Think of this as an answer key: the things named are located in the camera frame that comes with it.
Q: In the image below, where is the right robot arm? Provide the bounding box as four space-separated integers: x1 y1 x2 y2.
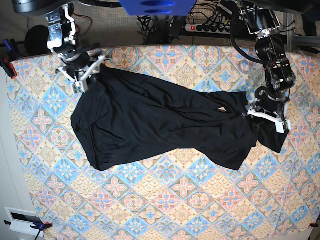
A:
12 0 108 94

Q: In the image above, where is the patterned tablecloth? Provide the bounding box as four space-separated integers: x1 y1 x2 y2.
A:
6 53 320 240

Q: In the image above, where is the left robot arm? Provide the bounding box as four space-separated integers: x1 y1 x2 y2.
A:
230 0 296 134

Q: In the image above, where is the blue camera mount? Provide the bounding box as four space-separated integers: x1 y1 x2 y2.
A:
119 0 197 17

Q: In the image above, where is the blue clamp top left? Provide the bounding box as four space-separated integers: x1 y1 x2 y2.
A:
0 38 25 54

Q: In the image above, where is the orange clamp bottom right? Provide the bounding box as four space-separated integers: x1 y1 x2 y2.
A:
309 222 320 228

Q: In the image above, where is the white floor outlet box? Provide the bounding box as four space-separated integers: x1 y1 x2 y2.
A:
4 207 42 238

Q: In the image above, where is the black t-shirt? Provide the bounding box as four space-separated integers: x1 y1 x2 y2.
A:
71 66 287 171

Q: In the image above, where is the black round stool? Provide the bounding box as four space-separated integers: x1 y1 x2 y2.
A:
24 25 50 56

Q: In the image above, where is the aluminium frame post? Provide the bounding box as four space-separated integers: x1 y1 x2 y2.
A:
282 13 320 55

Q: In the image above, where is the white power strip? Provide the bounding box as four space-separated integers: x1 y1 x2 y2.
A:
184 23 230 34

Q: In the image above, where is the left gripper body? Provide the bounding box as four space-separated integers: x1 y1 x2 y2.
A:
246 93 292 133

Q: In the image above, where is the blue clamp bottom left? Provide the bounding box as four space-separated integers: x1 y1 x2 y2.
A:
4 220 53 240

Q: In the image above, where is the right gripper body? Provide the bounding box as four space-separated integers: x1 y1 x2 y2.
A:
57 48 111 94

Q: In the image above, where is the blue clamp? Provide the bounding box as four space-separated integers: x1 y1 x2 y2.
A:
0 38 25 54
4 220 53 240

